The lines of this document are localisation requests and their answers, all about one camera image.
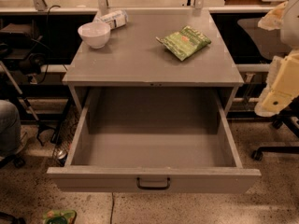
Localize black tripod stand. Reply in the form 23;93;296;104
0;22;52;144

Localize green packet on floor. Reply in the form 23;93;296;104
42;210;77;224

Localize white ceramic bowl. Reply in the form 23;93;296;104
78;22;110;49

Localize grey metal drawer cabinet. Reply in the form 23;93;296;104
63;8;243;109

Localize black office chair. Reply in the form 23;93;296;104
236;17;299;161

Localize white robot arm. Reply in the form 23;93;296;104
254;0;299;117

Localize black floor cable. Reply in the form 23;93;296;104
109;192;116;224

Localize black top drawer handle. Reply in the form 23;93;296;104
136;177;171;190

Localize white wrapped package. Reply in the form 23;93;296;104
94;10;128;30

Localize green snack bag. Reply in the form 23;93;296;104
156;25;211;62

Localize person's leg in jeans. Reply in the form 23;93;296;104
0;100;21;158

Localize grey top drawer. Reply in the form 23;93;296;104
48;87;261;193

